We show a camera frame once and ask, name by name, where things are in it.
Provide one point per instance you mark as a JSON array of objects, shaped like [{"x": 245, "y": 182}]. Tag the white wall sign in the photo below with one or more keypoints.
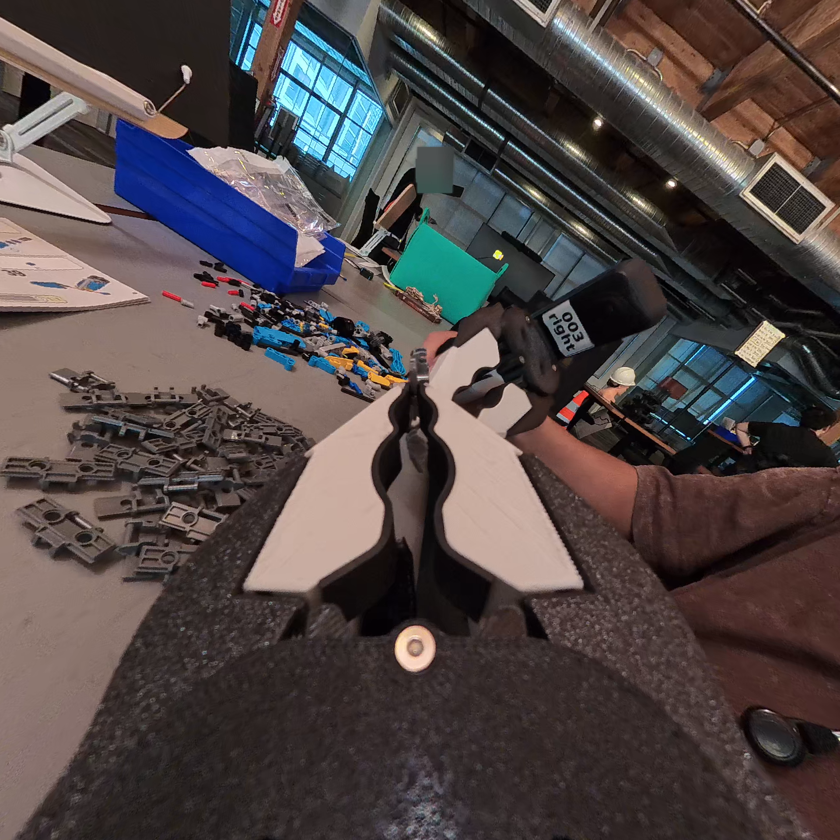
[{"x": 760, "y": 342}]

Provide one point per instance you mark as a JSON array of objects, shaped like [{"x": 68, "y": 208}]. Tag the clear plastic bags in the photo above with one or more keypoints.
[{"x": 269, "y": 190}]

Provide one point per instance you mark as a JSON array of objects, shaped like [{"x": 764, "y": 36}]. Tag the blue plastic bin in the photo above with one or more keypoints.
[{"x": 197, "y": 203}]

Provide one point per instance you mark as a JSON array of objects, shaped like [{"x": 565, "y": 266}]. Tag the heap of mixed coloured bricks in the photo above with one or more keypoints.
[{"x": 315, "y": 348}]

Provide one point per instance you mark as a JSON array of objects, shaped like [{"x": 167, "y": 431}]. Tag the large paned window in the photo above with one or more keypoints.
[{"x": 321, "y": 98}]

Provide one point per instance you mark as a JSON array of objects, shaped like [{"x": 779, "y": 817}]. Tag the person's right hand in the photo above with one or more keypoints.
[{"x": 439, "y": 342}]

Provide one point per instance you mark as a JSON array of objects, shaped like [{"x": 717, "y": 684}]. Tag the scattered black and red pins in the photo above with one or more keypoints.
[{"x": 210, "y": 279}]

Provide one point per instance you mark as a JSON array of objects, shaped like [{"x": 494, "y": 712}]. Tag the open instruction booklet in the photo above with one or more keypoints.
[{"x": 52, "y": 275}]

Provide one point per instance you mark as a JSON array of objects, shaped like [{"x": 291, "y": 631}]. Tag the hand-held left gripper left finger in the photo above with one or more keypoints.
[{"x": 315, "y": 518}]

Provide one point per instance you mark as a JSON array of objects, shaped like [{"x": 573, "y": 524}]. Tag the grey desk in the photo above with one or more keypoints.
[{"x": 39, "y": 623}]

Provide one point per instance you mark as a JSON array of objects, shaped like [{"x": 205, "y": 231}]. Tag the black partition panel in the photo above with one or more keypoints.
[{"x": 131, "y": 59}]

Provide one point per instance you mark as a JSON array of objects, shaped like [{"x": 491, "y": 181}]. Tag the black round badge reel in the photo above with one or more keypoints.
[{"x": 774, "y": 735}]

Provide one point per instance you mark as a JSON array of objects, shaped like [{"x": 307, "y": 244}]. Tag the white vent grille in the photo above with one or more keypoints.
[{"x": 787, "y": 197}]

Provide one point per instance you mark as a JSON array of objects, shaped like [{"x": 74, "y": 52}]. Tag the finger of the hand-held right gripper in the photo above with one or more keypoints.
[
  {"x": 505, "y": 410},
  {"x": 469, "y": 361}
]

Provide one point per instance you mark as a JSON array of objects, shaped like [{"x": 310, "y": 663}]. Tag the pile of grey track links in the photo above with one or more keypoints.
[{"x": 164, "y": 446}]

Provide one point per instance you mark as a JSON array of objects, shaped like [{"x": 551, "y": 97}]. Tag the silver ventilation duct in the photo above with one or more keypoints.
[{"x": 656, "y": 105}]

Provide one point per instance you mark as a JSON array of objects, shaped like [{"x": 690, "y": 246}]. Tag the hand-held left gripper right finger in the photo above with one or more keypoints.
[{"x": 512, "y": 518}]

